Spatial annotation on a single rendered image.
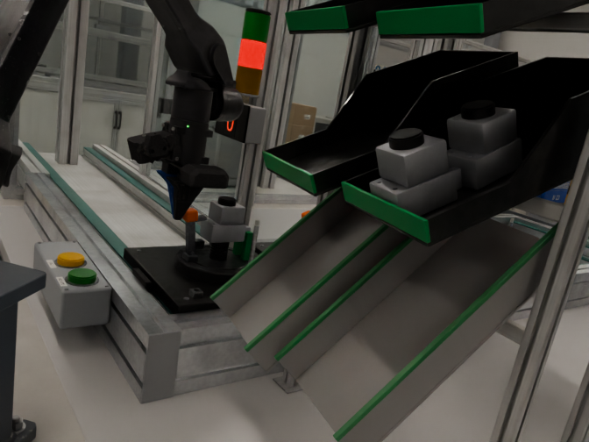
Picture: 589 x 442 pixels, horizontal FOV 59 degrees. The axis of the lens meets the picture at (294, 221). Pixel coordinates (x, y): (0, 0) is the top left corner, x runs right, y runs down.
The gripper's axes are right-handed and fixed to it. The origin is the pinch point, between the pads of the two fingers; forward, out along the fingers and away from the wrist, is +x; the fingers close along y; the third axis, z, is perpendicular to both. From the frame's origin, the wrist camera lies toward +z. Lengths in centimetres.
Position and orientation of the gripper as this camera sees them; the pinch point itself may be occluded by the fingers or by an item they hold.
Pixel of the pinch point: (179, 197)
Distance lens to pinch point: 82.6
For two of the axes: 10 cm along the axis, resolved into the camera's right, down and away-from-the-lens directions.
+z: -8.0, 0.0, -6.0
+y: 5.7, 3.0, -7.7
